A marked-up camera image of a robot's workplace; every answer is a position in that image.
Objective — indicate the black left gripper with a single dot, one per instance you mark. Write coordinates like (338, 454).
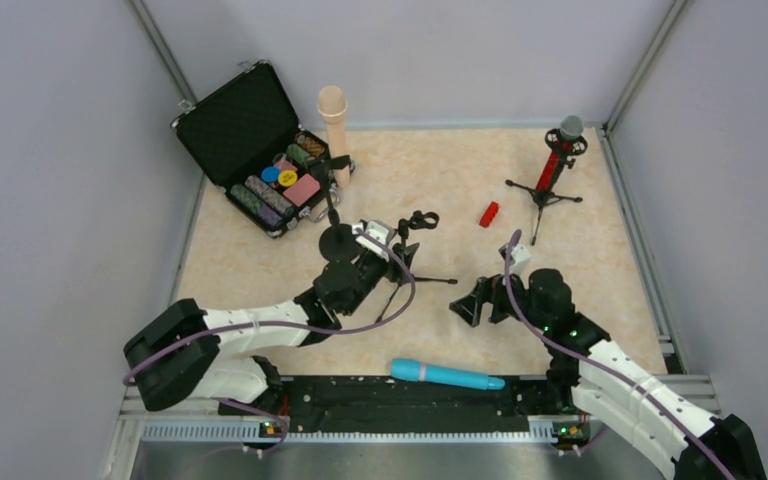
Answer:
(389, 261)

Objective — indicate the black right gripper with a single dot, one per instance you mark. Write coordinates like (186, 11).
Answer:
(494, 296)

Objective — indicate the black tall tripod mic stand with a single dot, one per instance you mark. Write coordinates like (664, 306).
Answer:
(417, 221)

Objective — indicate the black round-base mic stand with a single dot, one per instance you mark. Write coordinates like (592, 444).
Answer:
(336, 243)

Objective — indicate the light blue microphone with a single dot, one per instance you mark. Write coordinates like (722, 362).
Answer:
(417, 371)

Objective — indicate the beige microphone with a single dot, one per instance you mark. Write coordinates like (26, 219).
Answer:
(332, 107)

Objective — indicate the black shock-mount tripod stand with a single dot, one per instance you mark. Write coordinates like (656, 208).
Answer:
(542, 200)

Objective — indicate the red glitter microphone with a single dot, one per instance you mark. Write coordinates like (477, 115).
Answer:
(565, 142)

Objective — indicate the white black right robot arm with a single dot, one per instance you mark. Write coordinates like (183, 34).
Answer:
(591, 373)

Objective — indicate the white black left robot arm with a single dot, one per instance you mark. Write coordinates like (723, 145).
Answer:
(190, 352)

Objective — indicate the red toy brick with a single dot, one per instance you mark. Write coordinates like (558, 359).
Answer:
(489, 214)

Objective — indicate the black poker chip case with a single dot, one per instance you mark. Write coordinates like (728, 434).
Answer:
(248, 140)

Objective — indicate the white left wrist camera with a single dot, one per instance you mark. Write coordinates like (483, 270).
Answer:
(373, 236)

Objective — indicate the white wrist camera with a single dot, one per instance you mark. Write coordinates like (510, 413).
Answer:
(373, 236)
(516, 258)

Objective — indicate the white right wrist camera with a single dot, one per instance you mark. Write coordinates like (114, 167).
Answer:
(516, 258)

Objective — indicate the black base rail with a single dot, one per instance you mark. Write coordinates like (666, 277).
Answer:
(382, 408)

